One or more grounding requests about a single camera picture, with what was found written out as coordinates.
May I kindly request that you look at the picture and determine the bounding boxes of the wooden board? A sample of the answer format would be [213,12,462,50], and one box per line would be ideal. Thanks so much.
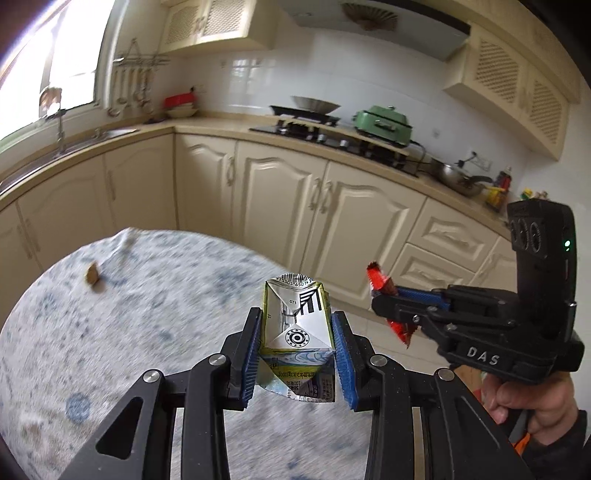
[276,117,413,156]

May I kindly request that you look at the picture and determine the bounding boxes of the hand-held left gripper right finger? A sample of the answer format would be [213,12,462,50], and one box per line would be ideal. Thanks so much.
[332,311,522,480]

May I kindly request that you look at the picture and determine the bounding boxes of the green electric pot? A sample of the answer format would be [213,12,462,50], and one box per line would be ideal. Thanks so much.
[353,104,415,149]

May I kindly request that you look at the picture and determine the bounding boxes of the cream base cabinet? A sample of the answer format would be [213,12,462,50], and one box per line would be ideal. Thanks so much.
[0,131,523,334]

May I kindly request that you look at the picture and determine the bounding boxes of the person's right hand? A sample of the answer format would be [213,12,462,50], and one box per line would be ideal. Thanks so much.
[480,368,579,437]

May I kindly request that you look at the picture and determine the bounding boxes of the cream lattice wall cabinet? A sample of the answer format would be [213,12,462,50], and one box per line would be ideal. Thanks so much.
[159,0,258,55]
[442,23,583,163]

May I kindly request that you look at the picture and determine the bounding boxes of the metal faucet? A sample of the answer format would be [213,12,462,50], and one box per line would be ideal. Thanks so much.
[45,108,71,156]

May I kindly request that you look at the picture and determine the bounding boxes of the grey range hood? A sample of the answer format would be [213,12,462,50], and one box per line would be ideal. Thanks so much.
[276,0,472,62]

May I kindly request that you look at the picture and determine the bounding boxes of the red yellow seasoning bottles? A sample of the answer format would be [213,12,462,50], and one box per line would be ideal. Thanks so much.
[484,168,514,212]

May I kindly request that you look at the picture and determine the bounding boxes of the black gas stove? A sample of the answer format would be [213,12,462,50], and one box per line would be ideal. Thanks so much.
[249,119,422,179]

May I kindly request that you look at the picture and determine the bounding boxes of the round table, marbled cloth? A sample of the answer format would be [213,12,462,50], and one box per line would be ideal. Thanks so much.
[0,226,376,480]

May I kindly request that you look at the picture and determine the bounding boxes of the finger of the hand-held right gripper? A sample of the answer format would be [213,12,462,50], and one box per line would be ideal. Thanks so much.
[371,294,447,334]
[396,286,452,306]

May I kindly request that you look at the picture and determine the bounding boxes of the stainless steel double sink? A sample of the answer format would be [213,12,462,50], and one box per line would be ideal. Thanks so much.
[0,127,140,195]

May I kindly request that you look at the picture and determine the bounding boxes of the black baking tray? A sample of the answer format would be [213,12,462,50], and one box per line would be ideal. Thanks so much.
[270,104,343,126]

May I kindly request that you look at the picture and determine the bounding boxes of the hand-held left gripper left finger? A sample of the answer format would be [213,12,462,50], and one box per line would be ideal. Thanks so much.
[60,307,263,480]

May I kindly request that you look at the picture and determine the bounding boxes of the red lidded container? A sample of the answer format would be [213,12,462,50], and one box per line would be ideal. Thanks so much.
[164,92,198,111]

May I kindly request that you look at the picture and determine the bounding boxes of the metal wok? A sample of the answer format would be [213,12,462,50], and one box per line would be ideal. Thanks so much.
[428,159,493,198]

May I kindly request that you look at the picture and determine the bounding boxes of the white framed window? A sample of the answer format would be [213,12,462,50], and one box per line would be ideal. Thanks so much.
[0,0,110,145]

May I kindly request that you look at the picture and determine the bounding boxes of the crushed milk carton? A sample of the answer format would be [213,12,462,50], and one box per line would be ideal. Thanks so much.
[257,272,339,405]

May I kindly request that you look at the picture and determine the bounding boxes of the person's right forearm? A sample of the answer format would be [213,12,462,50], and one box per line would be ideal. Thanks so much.
[521,406,591,480]

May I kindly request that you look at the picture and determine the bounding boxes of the metal utensil wall rack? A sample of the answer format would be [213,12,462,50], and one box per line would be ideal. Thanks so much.
[113,39,170,68]

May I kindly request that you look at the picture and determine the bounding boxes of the red snack wrapper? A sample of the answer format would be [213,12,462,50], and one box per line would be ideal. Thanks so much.
[366,261,417,350]

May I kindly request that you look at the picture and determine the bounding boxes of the brown folding fan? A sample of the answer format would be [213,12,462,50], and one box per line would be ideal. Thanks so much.
[341,2,400,31]

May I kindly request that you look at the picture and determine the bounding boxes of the metal bowl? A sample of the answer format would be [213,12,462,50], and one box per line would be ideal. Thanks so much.
[289,95,342,114]

